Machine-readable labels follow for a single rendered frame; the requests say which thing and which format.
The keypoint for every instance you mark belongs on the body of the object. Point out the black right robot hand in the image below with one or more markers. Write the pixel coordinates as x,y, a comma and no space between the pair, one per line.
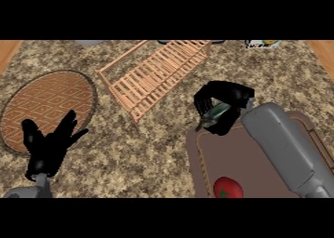
227,94

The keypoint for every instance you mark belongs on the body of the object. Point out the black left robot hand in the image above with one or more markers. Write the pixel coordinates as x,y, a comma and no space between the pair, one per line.
47,148

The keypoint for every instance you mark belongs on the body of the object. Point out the dark green eggplant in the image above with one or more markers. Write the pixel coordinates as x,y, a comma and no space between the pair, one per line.
213,115

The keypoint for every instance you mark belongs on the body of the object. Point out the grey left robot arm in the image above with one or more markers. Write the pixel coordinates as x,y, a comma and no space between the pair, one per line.
30,187

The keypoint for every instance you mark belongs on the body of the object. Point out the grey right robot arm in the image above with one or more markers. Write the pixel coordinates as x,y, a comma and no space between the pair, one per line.
290,152

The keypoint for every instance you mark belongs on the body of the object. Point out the wooden tiered shelf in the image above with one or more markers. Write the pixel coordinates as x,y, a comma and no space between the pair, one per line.
155,79

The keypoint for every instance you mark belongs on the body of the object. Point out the brown rectangular tray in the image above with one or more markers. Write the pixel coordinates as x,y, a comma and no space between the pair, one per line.
247,161

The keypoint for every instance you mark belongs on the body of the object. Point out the brown oval woven placemat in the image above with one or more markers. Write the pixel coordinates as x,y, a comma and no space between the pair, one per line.
47,110

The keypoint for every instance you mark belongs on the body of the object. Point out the white printed box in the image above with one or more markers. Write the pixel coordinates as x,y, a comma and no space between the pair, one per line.
263,44

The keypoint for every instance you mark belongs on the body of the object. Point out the red tomato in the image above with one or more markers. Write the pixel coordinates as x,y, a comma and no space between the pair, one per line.
227,187

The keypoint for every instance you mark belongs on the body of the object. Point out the grey round object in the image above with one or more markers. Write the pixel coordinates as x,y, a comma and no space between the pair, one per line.
89,42

